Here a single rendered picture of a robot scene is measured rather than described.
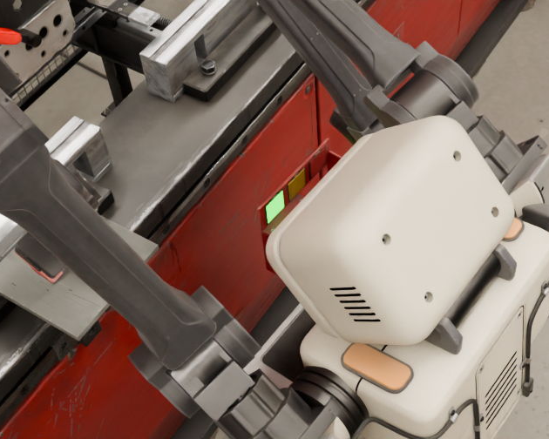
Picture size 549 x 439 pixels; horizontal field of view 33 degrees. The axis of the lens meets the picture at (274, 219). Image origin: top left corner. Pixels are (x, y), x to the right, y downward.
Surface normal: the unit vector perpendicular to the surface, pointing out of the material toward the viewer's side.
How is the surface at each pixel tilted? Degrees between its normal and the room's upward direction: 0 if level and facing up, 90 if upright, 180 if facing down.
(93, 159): 90
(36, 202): 82
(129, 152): 0
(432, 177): 48
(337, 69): 56
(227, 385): 42
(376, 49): 28
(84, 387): 90
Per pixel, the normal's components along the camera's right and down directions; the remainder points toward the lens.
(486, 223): 0.54, -0.09
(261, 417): 0.26, -0.07
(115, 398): 0.84, 0.39
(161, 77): -0.55, 0.68
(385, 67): -0.06, -0.18
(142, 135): -0.07, -0.62
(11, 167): 0.59, 0.50
